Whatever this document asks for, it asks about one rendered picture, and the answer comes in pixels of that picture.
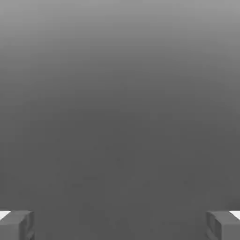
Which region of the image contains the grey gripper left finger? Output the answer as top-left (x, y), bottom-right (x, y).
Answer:
top-left (0, 210), bottom-right (36, 240)

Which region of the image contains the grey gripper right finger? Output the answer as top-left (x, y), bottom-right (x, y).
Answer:
top-left (205, 210), bottom-right (240, 240)

